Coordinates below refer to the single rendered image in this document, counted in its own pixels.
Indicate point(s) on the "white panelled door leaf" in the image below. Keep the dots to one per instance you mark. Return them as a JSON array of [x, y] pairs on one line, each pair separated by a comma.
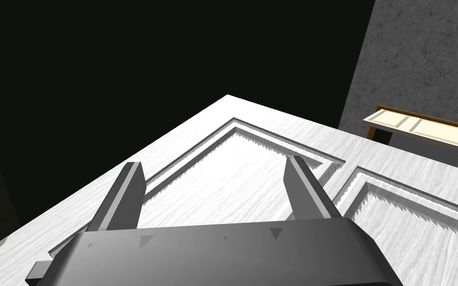
[[237, 178]]

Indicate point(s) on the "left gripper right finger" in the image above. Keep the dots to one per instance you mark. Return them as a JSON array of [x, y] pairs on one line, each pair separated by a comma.
[[308, 194]]

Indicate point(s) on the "cream panelled door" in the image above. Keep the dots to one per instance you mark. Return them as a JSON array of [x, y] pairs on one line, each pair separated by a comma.
[[423, 129]]

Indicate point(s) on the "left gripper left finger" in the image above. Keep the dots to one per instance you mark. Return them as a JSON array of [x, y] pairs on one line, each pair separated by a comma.
[[119, 202]]

